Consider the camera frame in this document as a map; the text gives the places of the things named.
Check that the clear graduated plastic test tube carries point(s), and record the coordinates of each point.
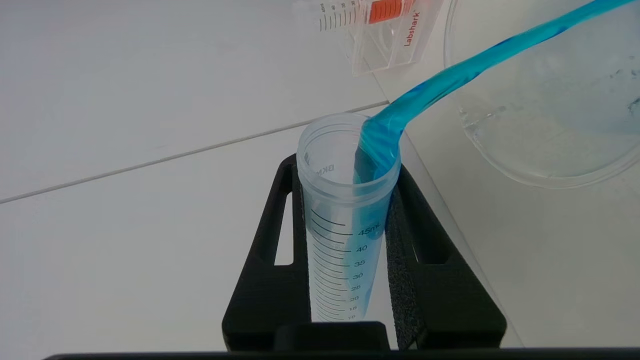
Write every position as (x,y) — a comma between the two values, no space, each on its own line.
(330,220)

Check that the test tube with orange pigment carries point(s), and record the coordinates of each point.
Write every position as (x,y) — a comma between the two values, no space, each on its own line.
(385,11)

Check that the clear acrylic test tube rack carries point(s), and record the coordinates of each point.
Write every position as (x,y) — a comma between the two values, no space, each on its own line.
(400,45)

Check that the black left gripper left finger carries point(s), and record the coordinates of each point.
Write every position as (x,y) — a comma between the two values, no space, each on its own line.
(270,295)

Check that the blue pigment liquid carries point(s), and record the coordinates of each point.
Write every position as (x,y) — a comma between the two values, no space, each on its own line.
(425,87)

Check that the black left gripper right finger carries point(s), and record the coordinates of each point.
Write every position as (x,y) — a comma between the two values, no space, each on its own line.
(440,300)

